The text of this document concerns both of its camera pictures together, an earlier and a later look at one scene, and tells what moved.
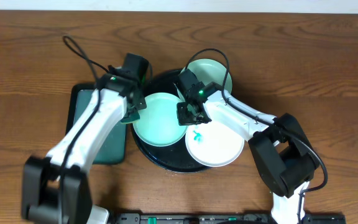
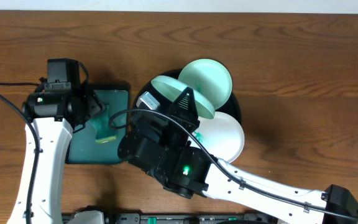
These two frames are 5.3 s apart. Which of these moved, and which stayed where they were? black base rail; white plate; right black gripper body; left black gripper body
Moved: left black gripper body; right black gripper body
Stayed: white plate; black base rail
